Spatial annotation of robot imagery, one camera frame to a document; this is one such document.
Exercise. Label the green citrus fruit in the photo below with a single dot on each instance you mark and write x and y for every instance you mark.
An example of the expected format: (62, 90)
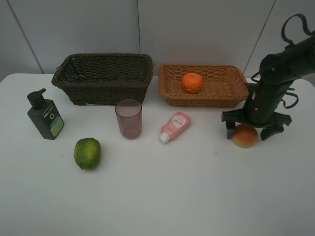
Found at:
(87, 153)

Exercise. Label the translucent purple plastic cup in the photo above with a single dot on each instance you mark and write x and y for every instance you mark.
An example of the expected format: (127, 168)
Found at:
(129, 117)

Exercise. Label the dark brown wicker basket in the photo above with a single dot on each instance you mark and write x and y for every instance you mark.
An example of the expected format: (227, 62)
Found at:
(104, 79)

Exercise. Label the red yellow peach fruit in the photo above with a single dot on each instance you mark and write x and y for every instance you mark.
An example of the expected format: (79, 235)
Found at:
(244, 136)

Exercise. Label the pink squeeze bottle white cap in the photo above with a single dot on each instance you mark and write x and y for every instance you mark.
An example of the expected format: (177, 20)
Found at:
(177, 124)

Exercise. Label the dark green pump bottle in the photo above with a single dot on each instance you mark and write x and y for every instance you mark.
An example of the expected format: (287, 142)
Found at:
(44, 115)

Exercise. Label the orange mandarin fruit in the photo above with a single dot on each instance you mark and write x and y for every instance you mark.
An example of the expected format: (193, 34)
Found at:
(192, 82)

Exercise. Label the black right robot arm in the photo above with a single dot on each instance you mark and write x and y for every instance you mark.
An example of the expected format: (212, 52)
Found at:
(277, 73)

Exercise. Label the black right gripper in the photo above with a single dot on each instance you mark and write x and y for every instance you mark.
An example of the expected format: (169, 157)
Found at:
(259, 111)

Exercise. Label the light orange wicker basket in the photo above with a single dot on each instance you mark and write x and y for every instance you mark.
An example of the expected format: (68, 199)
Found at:
(224, 86)

